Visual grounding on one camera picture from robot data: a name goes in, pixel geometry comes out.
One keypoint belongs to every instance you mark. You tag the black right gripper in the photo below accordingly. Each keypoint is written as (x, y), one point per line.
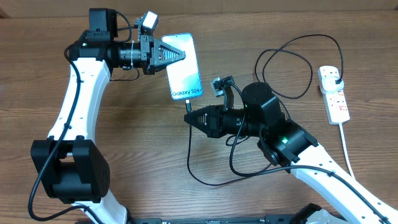
(216, 129)

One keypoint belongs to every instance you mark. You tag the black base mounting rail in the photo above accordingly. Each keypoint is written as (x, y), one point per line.
(310, 213)

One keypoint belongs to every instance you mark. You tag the white power strip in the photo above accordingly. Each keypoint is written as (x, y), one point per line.
(335, 103)

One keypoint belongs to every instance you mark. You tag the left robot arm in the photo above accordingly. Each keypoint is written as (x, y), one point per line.
(69, 165)

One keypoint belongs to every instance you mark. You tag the blue Galaxy smartphone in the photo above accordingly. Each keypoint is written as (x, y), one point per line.
(184, 76)

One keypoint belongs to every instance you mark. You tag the white charger plug adapter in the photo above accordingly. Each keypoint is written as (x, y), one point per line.
(329, 85)

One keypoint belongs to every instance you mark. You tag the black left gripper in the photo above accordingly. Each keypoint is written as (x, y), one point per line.
(147, 45)

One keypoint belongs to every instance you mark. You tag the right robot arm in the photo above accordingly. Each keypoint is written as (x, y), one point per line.
(288, 146)

